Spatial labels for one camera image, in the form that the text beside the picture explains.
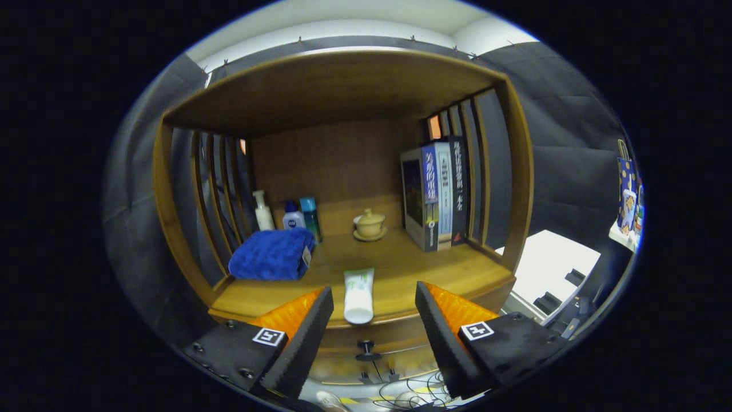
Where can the black book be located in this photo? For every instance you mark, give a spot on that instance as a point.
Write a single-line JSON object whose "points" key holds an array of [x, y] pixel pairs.
{"points": [[459, 189]]}

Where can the wooden drawer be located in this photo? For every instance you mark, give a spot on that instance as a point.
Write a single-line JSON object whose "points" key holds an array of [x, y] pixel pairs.
{"points": [[394, 335]]}

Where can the book with pale blue spine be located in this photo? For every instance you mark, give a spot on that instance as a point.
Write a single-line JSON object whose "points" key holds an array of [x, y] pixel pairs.
{"points": [[444, 194]]}

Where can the white pump bottle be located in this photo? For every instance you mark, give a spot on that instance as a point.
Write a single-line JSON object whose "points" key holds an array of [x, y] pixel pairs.
{"points": [[263, 218]]}

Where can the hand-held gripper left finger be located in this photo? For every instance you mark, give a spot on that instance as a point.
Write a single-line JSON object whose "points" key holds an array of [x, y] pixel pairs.
{"points": [[303, 343]]}

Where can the wooden countertop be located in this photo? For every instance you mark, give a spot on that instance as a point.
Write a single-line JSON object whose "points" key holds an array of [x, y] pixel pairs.
{"points": [[400, 269]]}

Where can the black backdrop cloth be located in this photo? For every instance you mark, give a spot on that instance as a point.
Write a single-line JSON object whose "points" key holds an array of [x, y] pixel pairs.
{"points": [[572, 160]]}

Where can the beige lidded teacup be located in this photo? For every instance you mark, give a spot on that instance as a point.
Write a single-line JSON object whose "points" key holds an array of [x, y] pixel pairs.
{"points": [[369, 224]]}

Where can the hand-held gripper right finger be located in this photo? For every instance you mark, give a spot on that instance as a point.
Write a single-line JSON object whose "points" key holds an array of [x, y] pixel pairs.
{"points": [[443, 343]]}

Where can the beige saucer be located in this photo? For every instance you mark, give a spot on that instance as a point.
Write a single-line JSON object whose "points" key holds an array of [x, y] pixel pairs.
{"points": [[369, 237]]}

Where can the wooden cabinet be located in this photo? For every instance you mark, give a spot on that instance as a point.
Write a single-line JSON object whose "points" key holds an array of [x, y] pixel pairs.
{"points": [[337, 166]]}

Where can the blue dotted paper bag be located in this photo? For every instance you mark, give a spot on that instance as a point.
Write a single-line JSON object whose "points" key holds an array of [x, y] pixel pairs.
{"points": [[626, 171]]}

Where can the person's light shoe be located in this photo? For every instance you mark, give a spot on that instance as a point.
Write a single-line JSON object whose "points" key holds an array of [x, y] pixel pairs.
{"points": [[331, 401]]}

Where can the black plastic bracket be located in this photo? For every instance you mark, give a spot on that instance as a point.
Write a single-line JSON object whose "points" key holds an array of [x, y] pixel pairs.
{"points": [[547, 301], [575, 277]]}

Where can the teal bottle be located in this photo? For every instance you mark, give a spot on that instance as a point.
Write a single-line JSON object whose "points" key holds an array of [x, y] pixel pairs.
{"points": [[310, 220]]}

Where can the white squeeze tube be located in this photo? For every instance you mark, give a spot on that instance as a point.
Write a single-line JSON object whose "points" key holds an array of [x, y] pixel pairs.
{"points": [[358, 297]]}

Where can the white bottle with blue cap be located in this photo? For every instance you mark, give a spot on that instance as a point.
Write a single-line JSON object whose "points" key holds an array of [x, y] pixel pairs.
{"points": [[293, 220]]}

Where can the white drawer unit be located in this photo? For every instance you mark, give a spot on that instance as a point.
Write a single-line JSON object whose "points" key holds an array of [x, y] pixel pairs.
{"points": [[549, 257]]}

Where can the printed cup with straw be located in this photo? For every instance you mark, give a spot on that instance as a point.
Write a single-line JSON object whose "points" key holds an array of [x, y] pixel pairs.
{"points": [[628, 212]]}

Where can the white side table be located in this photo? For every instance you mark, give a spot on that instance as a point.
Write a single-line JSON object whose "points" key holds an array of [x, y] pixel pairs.
{"points": [[620, 237]]}

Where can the blue folded towel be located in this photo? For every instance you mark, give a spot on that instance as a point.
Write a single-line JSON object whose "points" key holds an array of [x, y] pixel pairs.
{"points": [[271, 254]]}

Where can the wooden cabinet door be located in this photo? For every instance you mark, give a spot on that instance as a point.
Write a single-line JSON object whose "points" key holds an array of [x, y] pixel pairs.
{"points": [[337, 369], [409, 363]]}

